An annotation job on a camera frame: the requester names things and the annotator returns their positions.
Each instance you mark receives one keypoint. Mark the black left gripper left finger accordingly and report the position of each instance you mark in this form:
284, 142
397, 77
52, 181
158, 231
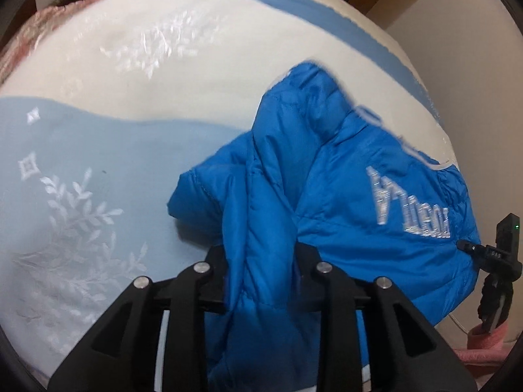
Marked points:
150, 324

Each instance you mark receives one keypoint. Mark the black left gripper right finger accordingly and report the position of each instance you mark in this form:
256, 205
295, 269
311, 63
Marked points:
405, 352

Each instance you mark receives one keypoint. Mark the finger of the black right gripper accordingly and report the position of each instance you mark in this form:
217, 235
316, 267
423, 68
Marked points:
470, 248

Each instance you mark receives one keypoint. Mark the blue puffer jacket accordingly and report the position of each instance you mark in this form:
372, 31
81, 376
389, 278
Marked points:
316, 169

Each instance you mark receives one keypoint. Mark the blue and white bedsheet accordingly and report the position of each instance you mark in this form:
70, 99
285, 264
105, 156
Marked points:
106, 112

